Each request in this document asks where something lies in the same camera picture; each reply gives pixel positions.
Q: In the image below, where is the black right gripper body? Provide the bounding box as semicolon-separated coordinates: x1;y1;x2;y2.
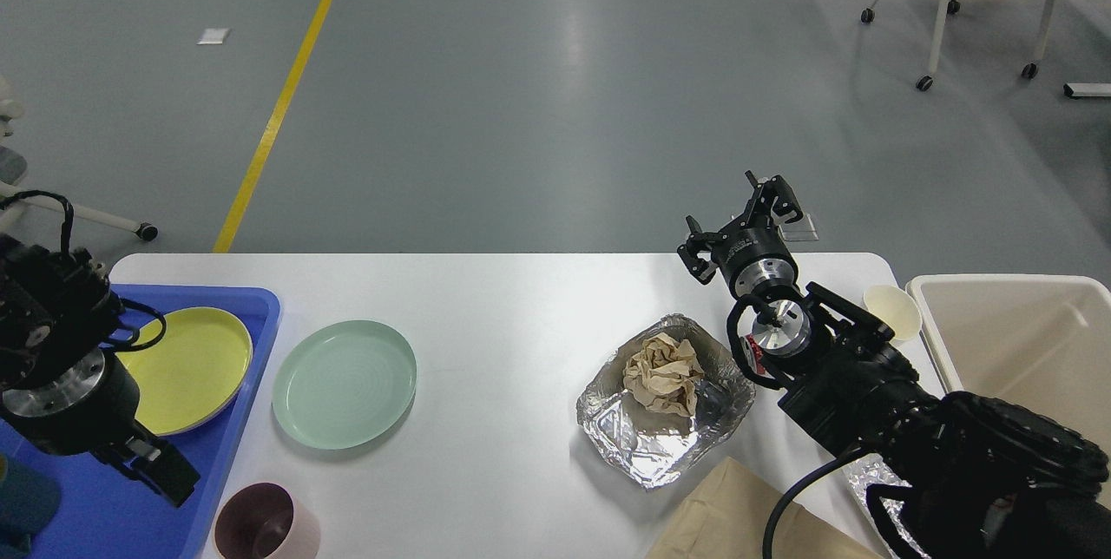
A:
710;229;799;298

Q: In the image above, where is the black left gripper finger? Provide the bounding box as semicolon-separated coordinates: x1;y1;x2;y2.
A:
114;422;200;508

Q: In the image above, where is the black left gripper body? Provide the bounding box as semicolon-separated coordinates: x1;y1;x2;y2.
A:
3;349;141;456

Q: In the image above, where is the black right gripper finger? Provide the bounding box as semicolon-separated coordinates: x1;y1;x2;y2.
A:
677;214;722;286
740;170;805;232

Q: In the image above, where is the pink mug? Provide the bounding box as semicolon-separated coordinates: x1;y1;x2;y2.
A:
212;483;322;558

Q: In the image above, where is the mint green plate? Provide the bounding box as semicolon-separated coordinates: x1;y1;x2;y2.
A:
273;320;419;450

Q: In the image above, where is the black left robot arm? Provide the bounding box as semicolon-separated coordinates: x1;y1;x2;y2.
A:
1;188;200;508

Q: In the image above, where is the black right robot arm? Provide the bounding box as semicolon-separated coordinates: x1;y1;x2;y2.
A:
677;173;1110;558

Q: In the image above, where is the metal floor plate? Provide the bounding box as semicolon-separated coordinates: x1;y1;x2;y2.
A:
779;214;820;242

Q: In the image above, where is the blue plastic tray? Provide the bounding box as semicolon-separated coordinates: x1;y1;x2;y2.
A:
3;285;281;558

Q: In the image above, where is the yellow plate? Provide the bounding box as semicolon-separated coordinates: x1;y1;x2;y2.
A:
119;306;253;437

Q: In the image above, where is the dark teal cup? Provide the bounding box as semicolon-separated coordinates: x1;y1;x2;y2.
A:
1;453;61;558

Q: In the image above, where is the crumpled brown paper ball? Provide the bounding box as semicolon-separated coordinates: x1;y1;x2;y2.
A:
622;333;705;419

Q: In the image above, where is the aluminium foil tray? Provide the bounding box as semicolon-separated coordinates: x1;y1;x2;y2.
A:
575;315;755;489

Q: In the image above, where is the cream paper cup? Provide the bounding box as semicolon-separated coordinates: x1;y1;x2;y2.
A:
864;285;922;343

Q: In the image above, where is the white chair left background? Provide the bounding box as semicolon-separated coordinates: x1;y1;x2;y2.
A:
1;76;159;242

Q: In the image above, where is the brown paper bag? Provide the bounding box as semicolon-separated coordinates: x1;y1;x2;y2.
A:
645;457;875;558

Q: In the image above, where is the beige plastic bin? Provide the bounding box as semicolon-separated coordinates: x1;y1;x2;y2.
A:
905;274;1111;510

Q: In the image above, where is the white bar on floor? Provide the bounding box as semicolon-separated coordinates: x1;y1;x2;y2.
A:
1063;82;1111;100

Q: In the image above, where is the white floor marker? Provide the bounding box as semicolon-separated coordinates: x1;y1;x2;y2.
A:
197;28;231;46

